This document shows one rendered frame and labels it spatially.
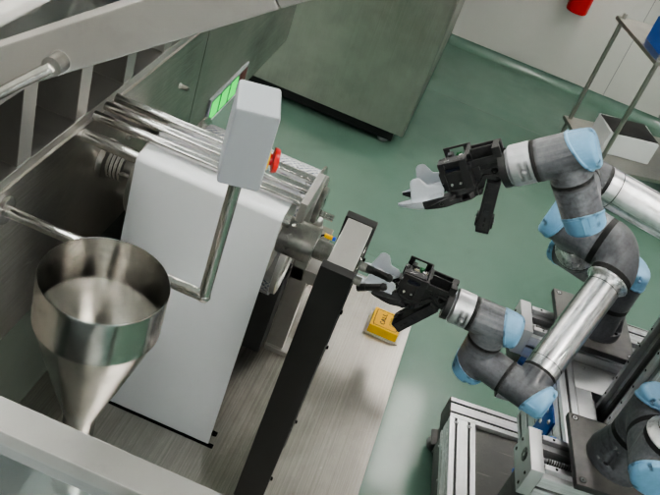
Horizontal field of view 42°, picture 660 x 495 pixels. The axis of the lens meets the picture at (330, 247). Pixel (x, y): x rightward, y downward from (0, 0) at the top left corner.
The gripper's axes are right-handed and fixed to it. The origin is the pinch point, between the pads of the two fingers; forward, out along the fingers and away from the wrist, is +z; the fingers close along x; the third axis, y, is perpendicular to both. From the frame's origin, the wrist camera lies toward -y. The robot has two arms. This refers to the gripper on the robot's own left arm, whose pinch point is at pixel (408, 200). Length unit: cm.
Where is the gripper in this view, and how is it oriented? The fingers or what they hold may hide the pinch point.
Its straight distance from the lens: 160.1
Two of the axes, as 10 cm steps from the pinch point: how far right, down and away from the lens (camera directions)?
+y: -3.7, -8.3, -4.1
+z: -8.9, 1.9, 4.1
